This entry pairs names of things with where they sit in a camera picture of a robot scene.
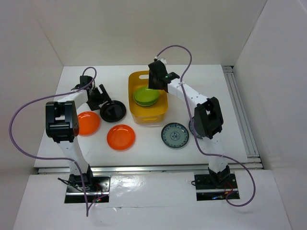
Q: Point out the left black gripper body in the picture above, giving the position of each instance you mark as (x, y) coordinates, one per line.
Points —
(97, 98)

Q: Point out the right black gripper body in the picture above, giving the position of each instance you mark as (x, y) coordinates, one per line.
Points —
(152, 81)

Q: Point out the black plate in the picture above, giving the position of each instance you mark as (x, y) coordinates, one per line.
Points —
(113, 111)

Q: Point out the orange plate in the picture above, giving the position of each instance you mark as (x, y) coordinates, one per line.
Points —
(121, 137)
(89, 123)

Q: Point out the green plate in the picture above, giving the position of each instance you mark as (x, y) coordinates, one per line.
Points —
(146, 98)
(145, 89)

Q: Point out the blue patterned plate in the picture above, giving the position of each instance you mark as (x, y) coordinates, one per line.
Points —
(175, 135)
(191, 129)

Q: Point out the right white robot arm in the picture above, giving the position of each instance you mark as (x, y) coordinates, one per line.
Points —
(206, 117)

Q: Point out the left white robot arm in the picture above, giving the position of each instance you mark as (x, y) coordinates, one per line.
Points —
(62, 126)

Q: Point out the yellow plastic bin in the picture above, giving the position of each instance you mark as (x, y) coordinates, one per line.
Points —
(145, 114)

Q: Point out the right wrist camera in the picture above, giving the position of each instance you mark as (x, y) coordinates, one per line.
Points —
(163, 60)

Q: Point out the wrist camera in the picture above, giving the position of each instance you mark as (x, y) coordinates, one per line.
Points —
(86, 82)
(163, 60)

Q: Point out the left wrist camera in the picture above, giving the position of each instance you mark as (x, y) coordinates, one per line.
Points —
(86, 82)

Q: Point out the aluminium rail front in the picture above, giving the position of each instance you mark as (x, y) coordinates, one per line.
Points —
(151, 169)

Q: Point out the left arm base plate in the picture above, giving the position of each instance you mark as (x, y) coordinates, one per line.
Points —
(98, 192)

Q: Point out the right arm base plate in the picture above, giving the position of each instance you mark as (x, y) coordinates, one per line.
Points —
(206, 190)

